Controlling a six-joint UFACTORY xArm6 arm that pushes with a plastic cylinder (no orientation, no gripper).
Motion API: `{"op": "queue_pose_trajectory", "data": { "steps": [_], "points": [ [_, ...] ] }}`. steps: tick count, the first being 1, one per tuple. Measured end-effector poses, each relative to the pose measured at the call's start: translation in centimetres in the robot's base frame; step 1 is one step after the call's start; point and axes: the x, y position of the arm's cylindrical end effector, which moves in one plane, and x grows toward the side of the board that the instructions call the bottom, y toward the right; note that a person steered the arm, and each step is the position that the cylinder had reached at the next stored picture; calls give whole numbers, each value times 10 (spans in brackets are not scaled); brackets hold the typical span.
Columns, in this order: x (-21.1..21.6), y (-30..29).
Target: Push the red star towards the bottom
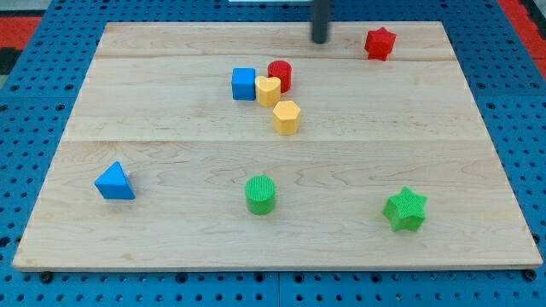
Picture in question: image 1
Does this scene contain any green star block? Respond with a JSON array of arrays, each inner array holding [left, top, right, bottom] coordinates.
[[382, 187, 427, 232]]

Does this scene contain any red star block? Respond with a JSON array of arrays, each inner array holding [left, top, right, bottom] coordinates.
[[364, 27, 397, 61]]

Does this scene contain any green cylinder block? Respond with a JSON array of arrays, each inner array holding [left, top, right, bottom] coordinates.
[[244, 176, 276, 215]]

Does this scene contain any yellow hexagon block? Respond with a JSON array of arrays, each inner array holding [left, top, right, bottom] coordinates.
[[273, 101, 301, 136]]

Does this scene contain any wooden board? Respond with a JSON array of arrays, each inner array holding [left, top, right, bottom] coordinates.
[[13, 21, 543, 272]]

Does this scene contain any yellow heart block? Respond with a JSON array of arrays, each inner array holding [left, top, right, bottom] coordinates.
[[254, 76, 281, 107]]

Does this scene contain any blue cube block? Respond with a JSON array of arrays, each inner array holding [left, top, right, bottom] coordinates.
[[231, 67, 256, 101]]

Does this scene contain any red cylinder block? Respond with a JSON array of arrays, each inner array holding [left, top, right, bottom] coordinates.
[[267, 60, 293, 93]]

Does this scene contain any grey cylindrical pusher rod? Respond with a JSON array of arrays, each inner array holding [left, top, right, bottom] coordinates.
[[311, 0, 331, 44]]

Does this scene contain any blue triangle block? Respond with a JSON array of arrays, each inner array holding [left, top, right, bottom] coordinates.
[[94, 161, 136, 200]]

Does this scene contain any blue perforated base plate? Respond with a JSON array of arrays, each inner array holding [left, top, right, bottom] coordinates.
[[1, 0, 545, 306]]

